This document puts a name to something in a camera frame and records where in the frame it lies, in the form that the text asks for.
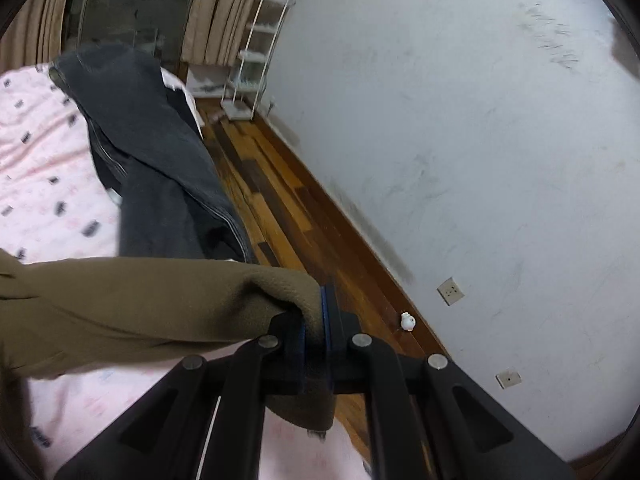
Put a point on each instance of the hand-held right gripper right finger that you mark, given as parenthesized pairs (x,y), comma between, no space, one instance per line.
(328,312)

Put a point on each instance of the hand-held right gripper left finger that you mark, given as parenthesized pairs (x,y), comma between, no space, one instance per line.
(298,355)

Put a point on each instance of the olive green garment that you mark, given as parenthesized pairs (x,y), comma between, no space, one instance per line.
(150,300)

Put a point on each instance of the small white figurine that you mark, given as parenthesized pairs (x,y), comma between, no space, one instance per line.
(407,321)

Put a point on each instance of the dark grey jeans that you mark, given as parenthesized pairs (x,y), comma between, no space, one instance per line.
(150,135)

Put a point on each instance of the white low box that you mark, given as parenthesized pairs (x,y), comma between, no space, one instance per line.
(205,80)

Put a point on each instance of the pink cat print bedsheet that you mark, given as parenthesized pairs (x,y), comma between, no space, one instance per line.
(45,160)

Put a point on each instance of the beige curtain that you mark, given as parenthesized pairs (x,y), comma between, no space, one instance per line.
(225,5)
(35,20)

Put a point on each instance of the beige wall socket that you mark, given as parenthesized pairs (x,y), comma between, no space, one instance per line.
(508,379)
(451,291)

